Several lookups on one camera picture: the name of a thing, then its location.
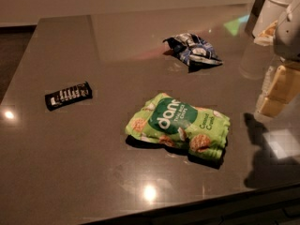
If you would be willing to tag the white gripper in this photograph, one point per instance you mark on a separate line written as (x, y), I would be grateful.
(289, 37)

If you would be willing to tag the blue chip bag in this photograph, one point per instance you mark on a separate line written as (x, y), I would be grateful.
(193, 50)

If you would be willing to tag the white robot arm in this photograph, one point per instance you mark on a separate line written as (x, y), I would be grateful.
(271, 10)

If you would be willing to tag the green rice chips bag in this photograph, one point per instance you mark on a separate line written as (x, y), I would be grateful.
(167, 121)

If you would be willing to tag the black rxbar chocolate bar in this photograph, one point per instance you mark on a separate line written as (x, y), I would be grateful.
(67, 96)

